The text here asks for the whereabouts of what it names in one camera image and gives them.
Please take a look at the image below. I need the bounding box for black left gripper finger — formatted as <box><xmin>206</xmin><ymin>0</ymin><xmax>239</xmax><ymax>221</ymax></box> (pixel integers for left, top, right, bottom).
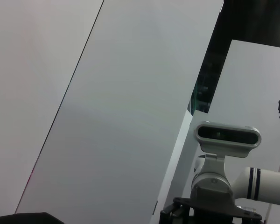
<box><xmin>0</xmin><ymin>211</ymin><xmax>67</xmax><ymax>224</ymax></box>

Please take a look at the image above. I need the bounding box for white robot neck joint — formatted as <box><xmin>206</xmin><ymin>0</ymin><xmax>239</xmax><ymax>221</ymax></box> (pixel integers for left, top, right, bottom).
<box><xmin>190</xmin><ymin>153</ymin><xmax>235</xmax><ymax>209</ymax></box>

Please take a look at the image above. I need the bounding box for white robot head camera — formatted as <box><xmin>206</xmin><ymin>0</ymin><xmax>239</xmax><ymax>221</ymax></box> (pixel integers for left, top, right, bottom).
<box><xmin>195</xmin><ymin>120</ymin><xmax>262</xmax><ymax>159</ymax></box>

